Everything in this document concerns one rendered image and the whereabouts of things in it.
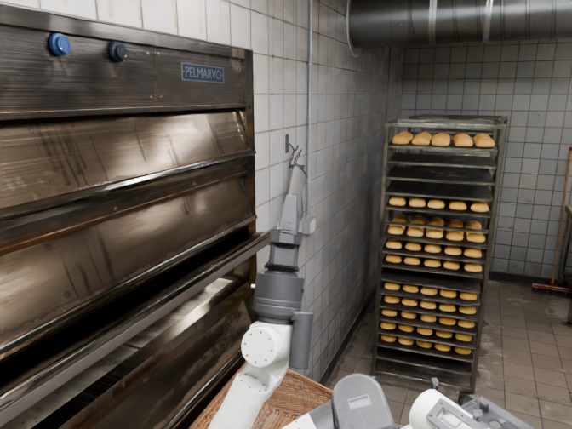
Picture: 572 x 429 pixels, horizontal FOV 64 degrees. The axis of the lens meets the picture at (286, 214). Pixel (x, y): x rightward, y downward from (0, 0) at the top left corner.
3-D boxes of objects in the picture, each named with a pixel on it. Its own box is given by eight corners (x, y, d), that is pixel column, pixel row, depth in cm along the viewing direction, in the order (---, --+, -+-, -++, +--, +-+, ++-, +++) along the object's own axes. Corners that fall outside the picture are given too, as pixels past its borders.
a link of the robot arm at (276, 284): (306, 238, 90) (300, 299, 88) (259, 232, 90) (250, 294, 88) (314, 232, 78) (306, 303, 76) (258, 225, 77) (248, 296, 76)
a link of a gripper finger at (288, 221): (300, 197, 80) (296, 231, 79) (282, 194, 79) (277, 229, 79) (300, 195, 78) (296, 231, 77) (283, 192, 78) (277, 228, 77)
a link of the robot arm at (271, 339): (265, 294, 88) (258, 355, 86) (241, 294, 78) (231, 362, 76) (322, 302, 84) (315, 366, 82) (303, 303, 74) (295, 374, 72)
